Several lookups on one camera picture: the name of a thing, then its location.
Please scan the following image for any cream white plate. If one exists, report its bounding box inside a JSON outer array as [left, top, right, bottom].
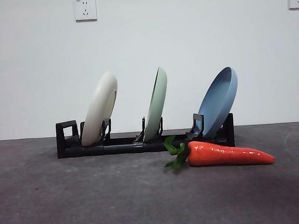
[[77, 70, 122, 147]]

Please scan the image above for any black plate rack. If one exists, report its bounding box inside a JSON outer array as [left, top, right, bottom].
[[55, 110, 236, 159]]

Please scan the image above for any blue plate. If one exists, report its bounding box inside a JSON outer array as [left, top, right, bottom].
[[195, 65, 242, 139]]

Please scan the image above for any orange carrot with green leaves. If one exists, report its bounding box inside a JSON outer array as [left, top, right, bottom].
[[162, 129, 276, 171]]

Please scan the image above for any pale green plate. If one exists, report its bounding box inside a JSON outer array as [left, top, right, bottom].
[[138, 66, 172, 143]]

